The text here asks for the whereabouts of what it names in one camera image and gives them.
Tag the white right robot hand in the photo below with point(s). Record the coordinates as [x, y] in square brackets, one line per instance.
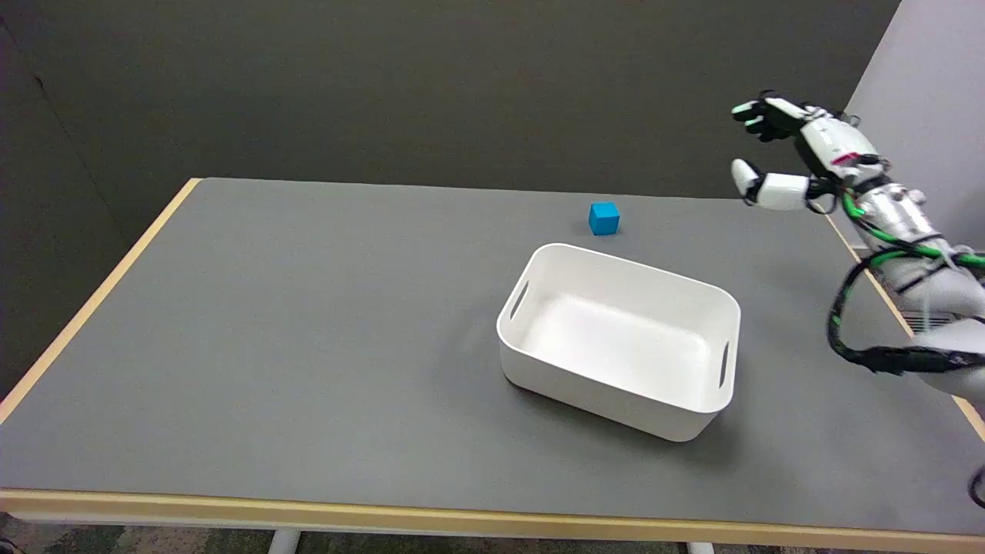
[827, 142]

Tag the blue wooden cube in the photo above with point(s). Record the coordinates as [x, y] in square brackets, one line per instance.
[603, 218]

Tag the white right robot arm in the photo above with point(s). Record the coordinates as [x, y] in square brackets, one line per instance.
[923, 254]

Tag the white plastic bin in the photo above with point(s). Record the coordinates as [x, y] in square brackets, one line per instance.
[619, 338]

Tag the white table leg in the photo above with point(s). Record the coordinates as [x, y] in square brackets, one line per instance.
[283, 541]
[700, 548]

